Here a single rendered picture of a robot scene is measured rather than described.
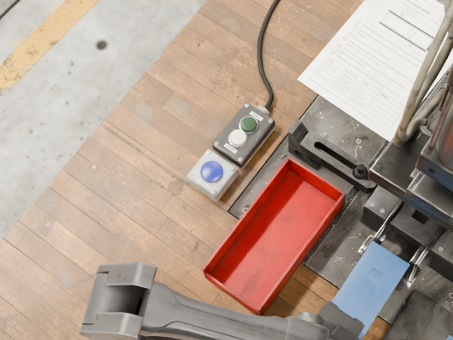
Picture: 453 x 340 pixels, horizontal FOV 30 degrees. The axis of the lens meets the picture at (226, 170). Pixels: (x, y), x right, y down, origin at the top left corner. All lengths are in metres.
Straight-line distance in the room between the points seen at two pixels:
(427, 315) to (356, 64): 0.49
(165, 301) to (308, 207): 0.52
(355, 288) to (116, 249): 0.43
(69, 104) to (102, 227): 1.18
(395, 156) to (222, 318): 0.40
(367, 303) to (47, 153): 1.47
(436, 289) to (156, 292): 0.60
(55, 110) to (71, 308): 1.26
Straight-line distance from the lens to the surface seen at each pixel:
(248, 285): 1.46
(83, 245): 1.53
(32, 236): 1.56
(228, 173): 1.50
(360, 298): 1.37
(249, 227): 1.49
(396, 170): 1.28
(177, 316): 1.04
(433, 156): 1.15
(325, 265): 1.47
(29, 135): 2.66
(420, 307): 1.45
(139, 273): 1.04
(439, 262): 1.44
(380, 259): 1.39
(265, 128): 1.53
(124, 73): 2.69
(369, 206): 1.42
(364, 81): 1.61
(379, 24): 1.67
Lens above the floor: 2.32
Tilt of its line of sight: 68 degrees down
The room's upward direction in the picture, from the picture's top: 11 degrees counter-clockwise
